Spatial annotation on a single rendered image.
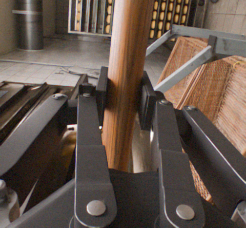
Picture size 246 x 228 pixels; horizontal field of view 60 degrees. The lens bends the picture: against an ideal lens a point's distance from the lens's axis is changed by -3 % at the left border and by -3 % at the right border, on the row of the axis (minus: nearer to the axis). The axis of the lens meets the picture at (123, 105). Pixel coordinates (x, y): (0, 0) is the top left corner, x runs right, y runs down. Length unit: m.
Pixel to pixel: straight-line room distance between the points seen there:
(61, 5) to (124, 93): 5.16
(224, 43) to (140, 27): 0.46
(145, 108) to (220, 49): 0.47
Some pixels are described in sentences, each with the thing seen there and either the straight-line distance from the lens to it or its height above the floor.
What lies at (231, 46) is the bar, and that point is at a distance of 0.63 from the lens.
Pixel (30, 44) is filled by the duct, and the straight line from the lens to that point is 3.32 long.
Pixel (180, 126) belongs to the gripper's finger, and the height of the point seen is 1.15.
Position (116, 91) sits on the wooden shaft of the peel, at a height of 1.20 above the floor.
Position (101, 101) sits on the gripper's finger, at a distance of 0.16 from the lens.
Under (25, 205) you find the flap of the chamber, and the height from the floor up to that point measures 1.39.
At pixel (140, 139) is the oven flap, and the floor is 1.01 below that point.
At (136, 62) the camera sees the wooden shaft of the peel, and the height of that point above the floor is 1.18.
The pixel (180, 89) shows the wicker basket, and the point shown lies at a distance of 1.82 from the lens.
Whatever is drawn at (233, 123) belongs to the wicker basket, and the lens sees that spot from 1.18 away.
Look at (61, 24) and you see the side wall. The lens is 5.33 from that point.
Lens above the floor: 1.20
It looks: 4 degrees down
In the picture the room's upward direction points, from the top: 85 degrees counter-clockwise
